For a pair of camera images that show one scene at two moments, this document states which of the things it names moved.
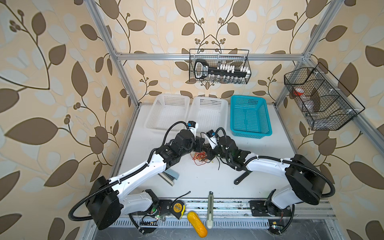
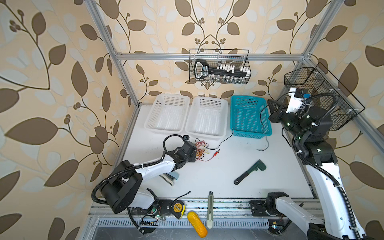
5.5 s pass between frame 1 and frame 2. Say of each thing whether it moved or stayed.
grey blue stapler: stayed
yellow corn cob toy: stayed
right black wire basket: stayed
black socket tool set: stayed
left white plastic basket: stayed
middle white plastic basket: stayed
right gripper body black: moved
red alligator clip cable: moved
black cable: moved
